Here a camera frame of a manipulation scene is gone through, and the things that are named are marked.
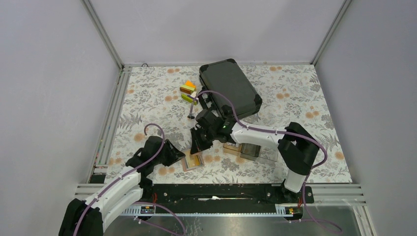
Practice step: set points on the pink leather card holder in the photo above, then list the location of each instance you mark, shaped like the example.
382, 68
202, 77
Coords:
184, 160

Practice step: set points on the orange gold credit card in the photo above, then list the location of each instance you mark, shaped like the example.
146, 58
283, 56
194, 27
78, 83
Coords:
194, 161

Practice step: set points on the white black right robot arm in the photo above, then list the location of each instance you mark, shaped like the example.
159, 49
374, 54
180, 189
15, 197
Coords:
296, 146

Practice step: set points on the floral patterned table mat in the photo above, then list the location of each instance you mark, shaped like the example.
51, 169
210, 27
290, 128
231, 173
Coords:
290, 93

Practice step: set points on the aluminium frame rail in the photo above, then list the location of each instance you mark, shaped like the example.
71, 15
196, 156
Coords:
102, 153

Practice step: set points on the dark grey hard case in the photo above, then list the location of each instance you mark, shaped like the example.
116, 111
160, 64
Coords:
231, 85

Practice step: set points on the clear acrylic card organizer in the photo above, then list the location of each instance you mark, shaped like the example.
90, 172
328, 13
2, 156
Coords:
252, 152

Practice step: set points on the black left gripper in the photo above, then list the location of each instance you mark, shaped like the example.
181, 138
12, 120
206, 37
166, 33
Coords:
174, 155

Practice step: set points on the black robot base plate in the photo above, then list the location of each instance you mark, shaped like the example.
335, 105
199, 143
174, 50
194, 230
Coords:
223, 198

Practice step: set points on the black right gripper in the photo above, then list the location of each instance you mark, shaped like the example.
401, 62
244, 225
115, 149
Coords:
197, 145

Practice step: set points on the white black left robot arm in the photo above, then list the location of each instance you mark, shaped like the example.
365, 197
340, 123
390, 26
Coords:
93, 215

